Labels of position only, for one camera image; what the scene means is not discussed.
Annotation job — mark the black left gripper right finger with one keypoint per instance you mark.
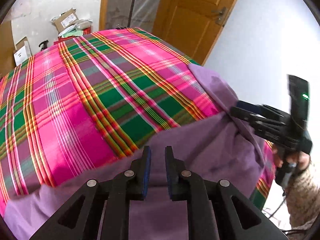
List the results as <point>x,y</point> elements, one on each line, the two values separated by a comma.
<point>215,210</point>

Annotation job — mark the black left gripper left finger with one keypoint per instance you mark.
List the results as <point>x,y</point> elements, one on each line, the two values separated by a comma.
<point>100,210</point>

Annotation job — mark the purple fleece garment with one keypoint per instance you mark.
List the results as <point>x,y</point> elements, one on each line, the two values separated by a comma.
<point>218,147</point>

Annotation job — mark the floral sleeve right forearm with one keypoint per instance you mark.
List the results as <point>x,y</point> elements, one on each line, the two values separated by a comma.
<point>303,198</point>

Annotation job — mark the person's right hand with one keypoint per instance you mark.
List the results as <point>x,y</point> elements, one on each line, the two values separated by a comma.
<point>301,159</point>

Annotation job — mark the pink plaid bed sheet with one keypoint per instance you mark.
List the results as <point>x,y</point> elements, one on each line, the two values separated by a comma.
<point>95,99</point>

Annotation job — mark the wooden door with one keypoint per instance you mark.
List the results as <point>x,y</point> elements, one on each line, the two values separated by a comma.
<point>192,26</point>

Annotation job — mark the wooden wardrobe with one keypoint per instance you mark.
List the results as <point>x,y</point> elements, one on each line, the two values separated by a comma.
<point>7,48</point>

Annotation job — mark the black spray bottle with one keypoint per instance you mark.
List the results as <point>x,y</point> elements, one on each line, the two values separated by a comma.
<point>43,45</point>

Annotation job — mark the white cardboard box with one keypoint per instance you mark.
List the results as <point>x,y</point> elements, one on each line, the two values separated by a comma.
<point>22,52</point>

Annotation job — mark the red box with papers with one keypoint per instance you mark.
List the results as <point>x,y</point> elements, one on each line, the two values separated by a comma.
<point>79,28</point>

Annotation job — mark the brown cardboard box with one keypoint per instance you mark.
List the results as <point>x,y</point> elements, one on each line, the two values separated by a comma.
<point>64,20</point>

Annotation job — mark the plastic door curtain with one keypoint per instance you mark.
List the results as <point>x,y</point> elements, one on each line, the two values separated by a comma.
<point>131,13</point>

